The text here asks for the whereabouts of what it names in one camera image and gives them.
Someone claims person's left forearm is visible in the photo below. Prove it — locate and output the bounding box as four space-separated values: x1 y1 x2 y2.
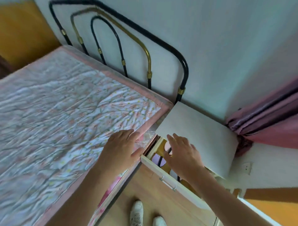
44 162 127 226

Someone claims yellow wooden wardrobe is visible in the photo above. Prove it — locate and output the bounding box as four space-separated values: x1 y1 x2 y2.
0 0 61 70

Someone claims silver drawer handle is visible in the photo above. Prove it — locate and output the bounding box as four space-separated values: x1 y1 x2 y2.
159 176 176 192

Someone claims white nightstand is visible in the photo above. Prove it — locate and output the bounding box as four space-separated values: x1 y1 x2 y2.
155 101 239 180

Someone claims person's right forearm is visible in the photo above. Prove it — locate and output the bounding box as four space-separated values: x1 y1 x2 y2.
186 166 274 226

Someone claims black and gold metal headboard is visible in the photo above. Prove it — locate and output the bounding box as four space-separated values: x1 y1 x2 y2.
49 0 189 104

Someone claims person's left hand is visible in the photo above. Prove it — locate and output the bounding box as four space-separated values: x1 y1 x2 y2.
102 129 145 174

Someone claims person's white shoe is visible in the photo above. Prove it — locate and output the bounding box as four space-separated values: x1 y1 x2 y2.
130 200 144 226
152 216 167 226

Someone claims person's right hand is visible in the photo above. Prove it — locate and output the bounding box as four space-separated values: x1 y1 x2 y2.
164 133 206 180

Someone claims pink floral quilt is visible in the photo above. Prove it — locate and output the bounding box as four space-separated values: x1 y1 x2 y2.
0 45 174 226

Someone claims white nightstand drawer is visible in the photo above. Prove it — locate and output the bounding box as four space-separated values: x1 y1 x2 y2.
140 136 212 210

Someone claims pink curtain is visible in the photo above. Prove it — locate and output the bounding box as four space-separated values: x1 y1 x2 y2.
225 78 298 157

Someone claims person's white left shoe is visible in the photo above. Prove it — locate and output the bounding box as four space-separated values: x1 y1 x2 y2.
130 200 144 226

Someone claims orange wooden furniture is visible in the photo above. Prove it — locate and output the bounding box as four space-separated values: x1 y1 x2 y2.
233 188 298 226

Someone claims person's white right shoe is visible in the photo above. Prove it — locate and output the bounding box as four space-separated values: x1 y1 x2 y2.
152 216 167 226

